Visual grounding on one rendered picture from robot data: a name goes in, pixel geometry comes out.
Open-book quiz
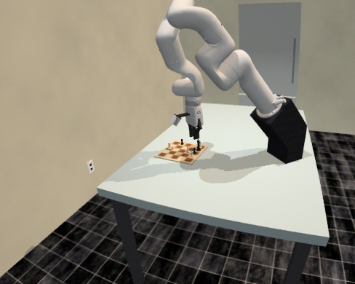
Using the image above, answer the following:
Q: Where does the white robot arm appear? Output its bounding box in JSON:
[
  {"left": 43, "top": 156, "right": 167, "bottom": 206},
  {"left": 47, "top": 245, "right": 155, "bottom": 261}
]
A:
[{"left": 156, "top": 0, "right": 286, "bottom": 118}]

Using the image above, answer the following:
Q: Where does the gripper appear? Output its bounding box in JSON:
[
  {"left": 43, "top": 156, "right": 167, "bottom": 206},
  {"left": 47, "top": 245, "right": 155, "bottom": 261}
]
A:
[{"left": 186, "top": 105, "right": 204, "bottom": 140}]

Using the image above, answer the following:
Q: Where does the chessboard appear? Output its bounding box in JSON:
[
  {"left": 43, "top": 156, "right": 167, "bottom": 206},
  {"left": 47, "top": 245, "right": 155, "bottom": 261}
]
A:
[{"left": 154, "top": 141, "right": 208, "bottom": 165}]

